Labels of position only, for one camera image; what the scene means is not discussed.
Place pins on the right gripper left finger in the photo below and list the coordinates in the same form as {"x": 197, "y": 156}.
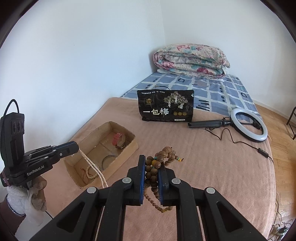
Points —
{"x": 98, "y": 214}

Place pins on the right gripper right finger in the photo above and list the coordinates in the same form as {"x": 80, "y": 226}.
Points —
{"x": 203, "y": 214}

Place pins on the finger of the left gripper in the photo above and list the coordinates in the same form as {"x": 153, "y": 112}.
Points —
{"x": 36, "y": 156}
{"x": 69, "y": 147}

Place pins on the brown strap wristwatch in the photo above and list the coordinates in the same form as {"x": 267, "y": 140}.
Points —
{"x": 119, "y": 140}

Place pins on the left forearm dark sleeve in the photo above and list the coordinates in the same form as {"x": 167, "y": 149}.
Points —
{"x": 10, "y": 222}

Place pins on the left hand white glove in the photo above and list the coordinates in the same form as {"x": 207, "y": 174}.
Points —
{"x": 29, "y": 203}

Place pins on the open cardboard box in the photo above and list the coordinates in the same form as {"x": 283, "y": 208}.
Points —
{"x": 97, "y": 159}

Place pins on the black snack bag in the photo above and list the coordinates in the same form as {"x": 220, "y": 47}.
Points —
{"x": 166, "y": 105}

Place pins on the folded floral quilt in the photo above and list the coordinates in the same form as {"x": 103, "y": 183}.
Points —
{"x": 195, "y": 60}

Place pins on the black clothes rack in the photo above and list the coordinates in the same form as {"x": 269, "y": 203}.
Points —
{"x": 292, "y": 125}

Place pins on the white ring light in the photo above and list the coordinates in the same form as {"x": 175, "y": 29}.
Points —
{"x": 239, "y": 126}

